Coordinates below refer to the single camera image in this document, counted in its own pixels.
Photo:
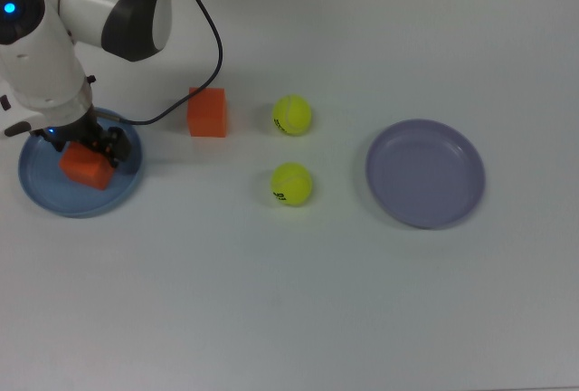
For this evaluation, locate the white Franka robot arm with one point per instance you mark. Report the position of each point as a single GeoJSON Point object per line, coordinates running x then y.
{"type": "Point", "coordinates": [40, 65]}

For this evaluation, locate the yellow tennis ball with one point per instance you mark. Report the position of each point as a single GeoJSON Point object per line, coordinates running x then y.
{"type": "Point", "coordinates": [291, 115]}
{"type": "Point", "coordinates": [291, 184]}

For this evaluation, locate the blue plate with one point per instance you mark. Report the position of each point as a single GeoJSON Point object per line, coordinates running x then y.
{"type": "Point", "coordinates": [45, 192]}

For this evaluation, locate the orange cube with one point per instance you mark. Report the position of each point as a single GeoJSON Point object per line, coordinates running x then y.
{"type": "Point", "coordinates": [86, 169]}
{"type": "Point", "coordinates": [207, 112]}

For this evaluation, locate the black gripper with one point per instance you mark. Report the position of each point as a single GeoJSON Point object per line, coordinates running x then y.
{"type": "Point", "coordinates": [83, 130]}

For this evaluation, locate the purple plate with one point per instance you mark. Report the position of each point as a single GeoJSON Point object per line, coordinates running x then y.
{"type": "Point", "coordinates": [425, 174]}

